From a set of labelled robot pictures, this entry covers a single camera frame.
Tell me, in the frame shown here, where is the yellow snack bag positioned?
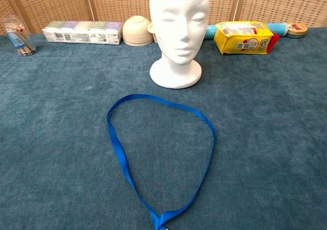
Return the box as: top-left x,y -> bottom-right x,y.
213,21 -> 281,56

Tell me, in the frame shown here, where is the wicker folding screen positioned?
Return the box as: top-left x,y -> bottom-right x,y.
0,0 -> 327,35

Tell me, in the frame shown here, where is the pastel tissue multipack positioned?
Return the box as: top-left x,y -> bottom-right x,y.
42,20 -> 124,45

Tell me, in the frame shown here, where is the clear jar of pencils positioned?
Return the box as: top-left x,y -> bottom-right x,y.
1,15 -> 37,57

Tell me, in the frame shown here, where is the white foam mannequin head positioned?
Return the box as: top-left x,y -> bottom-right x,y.
149,0 -> 211,89

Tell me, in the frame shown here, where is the beige lunch box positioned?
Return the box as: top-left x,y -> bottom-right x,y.
147,21 -> 158,43

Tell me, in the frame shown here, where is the teal tablecloth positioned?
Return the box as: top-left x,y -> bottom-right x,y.
0,27 -> 327,230

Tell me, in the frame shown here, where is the beige upturned bowl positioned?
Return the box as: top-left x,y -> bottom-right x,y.
122,15 -> 154,47

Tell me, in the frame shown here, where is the blue lanyard with white badge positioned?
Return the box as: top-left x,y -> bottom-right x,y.
106,94 -> 217,230

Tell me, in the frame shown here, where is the light blue rolled tube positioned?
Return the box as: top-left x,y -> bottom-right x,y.
204,22 -> 289,40

